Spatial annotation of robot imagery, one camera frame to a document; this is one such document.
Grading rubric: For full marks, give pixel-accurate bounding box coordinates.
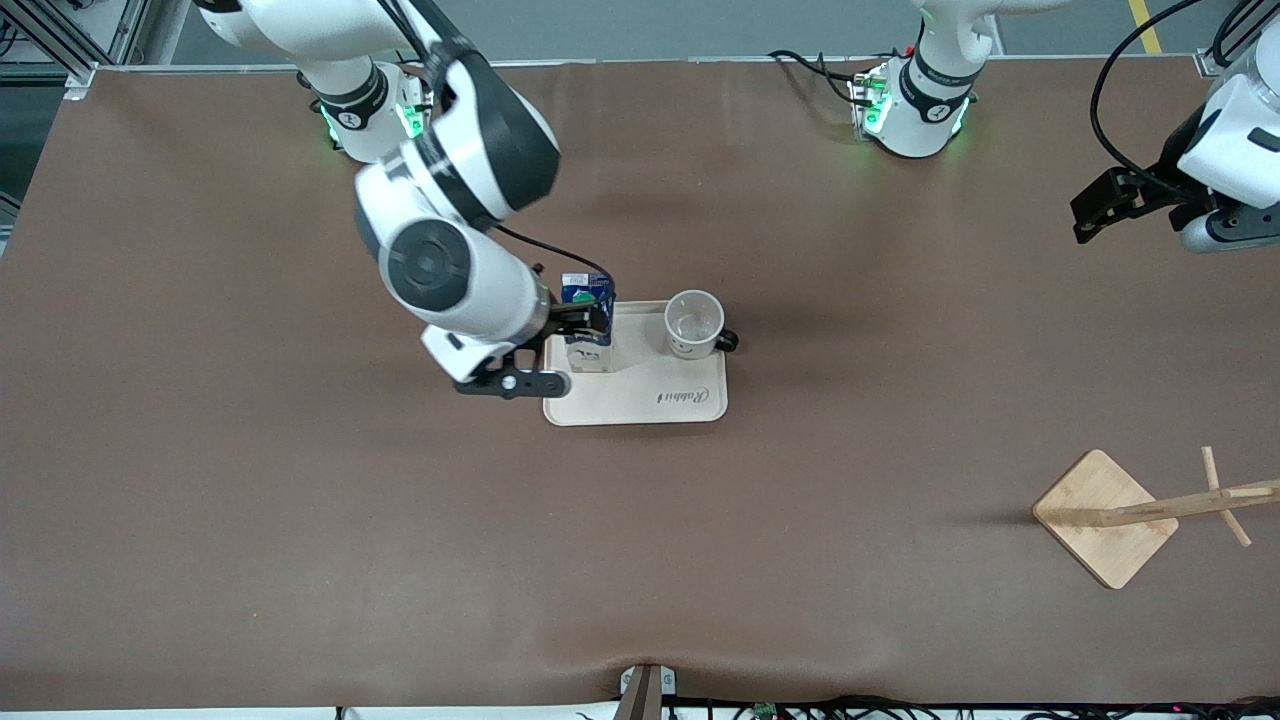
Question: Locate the blue milk carton green cap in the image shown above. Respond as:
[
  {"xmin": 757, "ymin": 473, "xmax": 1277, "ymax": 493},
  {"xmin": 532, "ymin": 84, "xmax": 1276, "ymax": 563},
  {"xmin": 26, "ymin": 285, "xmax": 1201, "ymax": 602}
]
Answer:
[{"xmin": 560, "ymin": 271, "xmax": 615, "ymax": 374}]

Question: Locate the white cup with black handle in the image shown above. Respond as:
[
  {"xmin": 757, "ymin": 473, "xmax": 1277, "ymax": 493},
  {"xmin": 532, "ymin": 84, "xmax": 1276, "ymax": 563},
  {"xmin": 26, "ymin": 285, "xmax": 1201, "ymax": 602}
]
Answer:
[{"xmin": 664, "ymin": 289, "xmax": 740, "ymax": 361}]

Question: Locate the cream tray with Rabbit print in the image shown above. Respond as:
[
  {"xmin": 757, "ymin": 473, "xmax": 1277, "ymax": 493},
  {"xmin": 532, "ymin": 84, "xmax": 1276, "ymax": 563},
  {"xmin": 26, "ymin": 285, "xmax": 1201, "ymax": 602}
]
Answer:
[{"xmin": 543, "ymin": 300, "xmax": 729, "ymax": 428}]

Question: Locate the wooden mug stand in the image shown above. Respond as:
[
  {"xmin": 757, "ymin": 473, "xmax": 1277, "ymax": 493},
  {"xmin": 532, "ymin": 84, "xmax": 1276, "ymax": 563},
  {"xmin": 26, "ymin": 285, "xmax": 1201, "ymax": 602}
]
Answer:
[{"xmin": 1032, "ymin": 446, "xmax": 1280, "ymax": 591}]

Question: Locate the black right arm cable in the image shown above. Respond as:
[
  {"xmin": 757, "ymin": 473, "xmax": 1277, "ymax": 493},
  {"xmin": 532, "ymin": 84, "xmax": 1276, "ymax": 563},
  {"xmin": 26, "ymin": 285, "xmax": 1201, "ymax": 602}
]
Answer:
[{"xmin": 495, "ymin": 225, "xmax": 613, "ymax": 286}]

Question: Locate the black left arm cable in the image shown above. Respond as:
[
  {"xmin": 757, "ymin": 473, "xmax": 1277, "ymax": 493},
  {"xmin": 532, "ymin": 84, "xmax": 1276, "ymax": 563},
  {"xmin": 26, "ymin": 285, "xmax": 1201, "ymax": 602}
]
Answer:
[{"xmin": 1090, "ymin": 0, "xmax": 1271, "ymax": 191}]

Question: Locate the aluminium frame profile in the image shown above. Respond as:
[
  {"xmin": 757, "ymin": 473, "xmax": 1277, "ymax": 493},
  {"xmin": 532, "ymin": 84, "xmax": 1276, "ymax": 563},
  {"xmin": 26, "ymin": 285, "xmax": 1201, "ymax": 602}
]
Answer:
[
  {"xmin": 1195, "ymin": 0, "xmax": 1280, "ymax": 79},
  {"xmin": 0, "ymin": 0, "xmax": 151, "ymax": 96}
]

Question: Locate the black cable at arm base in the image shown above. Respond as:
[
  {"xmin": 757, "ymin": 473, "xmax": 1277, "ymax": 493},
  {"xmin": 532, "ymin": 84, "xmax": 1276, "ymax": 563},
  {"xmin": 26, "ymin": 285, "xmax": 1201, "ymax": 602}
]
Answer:
[
  {"xmin": 375, "ymin": 0, "xmax": 441, "ymax": 71},
  {"xmin": 768, "ymin": 48, "xmax": 863, "ymax": 106}
]

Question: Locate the metal camera pole bracket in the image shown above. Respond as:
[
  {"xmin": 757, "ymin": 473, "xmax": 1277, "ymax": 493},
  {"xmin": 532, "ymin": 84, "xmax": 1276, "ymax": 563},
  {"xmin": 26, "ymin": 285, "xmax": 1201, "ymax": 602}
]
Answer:
[{"xmin": 620, "ymin": 663, "xmax": 677, "ymax": 720}]

